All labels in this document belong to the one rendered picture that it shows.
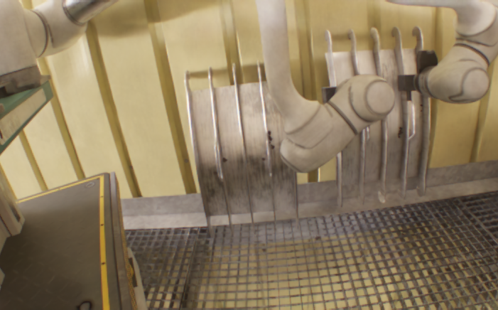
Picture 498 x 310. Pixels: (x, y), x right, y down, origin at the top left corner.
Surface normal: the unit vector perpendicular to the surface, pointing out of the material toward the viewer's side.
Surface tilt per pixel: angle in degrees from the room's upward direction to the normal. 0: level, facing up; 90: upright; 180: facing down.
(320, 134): 75
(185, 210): 90
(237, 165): 80
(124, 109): 90
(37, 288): 0
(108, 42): 90
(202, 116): 67
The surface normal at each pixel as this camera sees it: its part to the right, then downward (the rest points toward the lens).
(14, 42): 0.88, 0.10
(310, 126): -0.04, 0.21
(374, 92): -0.22, 0.04
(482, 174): -0.06, 0.44
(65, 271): -0.14, -0.89
